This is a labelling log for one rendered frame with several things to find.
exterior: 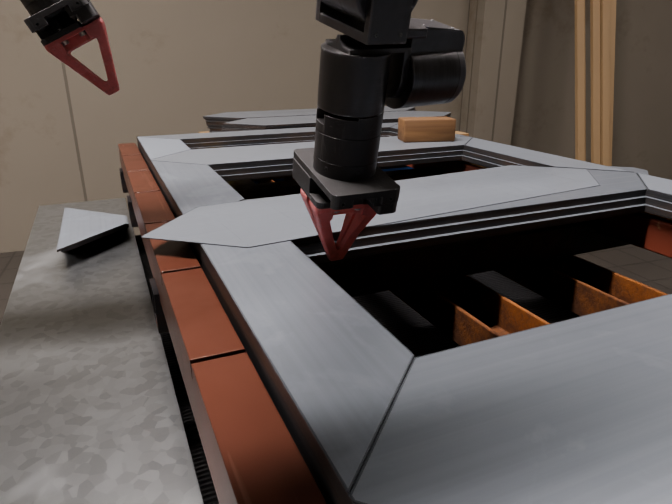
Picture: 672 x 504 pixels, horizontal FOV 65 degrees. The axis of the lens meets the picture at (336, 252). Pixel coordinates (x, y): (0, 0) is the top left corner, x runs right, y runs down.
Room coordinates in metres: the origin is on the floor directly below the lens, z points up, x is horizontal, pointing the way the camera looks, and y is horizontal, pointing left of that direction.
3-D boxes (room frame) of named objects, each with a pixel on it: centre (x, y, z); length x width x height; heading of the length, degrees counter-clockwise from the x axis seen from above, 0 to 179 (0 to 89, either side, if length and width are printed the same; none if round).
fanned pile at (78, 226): (1.05, 0.50, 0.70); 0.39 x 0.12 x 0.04; 24
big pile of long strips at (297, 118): (1.77, 0.01, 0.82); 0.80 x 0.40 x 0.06; 114
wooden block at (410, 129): (1.25, -0.21, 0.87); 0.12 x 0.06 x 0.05; 99
